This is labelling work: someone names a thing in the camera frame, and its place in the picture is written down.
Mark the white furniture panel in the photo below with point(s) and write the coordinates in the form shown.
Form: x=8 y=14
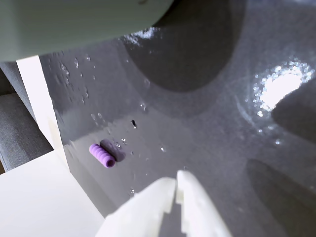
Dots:
x=37 y=197

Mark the grey glossy table mat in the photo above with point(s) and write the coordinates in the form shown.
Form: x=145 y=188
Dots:
x=197 y=128

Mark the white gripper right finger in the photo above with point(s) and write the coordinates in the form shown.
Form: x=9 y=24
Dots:
x=200 y=212

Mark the round cup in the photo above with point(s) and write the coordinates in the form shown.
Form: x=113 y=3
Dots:
x=61 y=22

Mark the grey fabric seat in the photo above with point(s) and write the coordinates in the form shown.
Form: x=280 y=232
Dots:
x=17 y=128

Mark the purple ribbed pen grip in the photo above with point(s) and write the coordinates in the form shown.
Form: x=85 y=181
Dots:
x=101 y=155

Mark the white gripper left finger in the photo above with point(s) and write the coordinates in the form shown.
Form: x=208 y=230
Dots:
x=138 y=212

